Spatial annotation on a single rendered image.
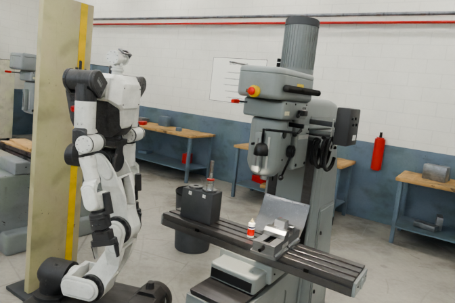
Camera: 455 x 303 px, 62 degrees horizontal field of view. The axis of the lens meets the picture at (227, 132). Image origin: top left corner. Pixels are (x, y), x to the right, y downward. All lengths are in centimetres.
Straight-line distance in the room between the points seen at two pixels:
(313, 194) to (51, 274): 155
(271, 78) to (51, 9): 184
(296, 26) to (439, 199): 439
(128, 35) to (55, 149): 630
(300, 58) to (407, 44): 410
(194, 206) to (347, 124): 102
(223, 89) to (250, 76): 543
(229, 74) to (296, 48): 509
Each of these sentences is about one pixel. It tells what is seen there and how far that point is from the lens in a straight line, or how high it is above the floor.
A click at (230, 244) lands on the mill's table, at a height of 90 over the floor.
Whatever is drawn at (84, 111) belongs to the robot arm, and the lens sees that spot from 172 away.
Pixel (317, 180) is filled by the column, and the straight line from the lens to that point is 244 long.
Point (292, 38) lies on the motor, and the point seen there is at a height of 209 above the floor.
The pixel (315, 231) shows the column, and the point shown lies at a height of 92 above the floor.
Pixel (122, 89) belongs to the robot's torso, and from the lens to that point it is 182.
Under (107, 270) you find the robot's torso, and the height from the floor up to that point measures 79.
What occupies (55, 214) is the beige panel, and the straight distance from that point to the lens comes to 335.
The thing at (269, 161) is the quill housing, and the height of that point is 140.
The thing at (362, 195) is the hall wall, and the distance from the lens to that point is 634.
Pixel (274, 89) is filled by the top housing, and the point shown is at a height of 178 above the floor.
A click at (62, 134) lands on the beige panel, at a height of 127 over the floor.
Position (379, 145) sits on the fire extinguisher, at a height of 118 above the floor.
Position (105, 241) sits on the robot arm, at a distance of 180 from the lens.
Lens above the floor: 175
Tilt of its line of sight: 6 degrees down
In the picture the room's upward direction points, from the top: 6 degrees clockwise
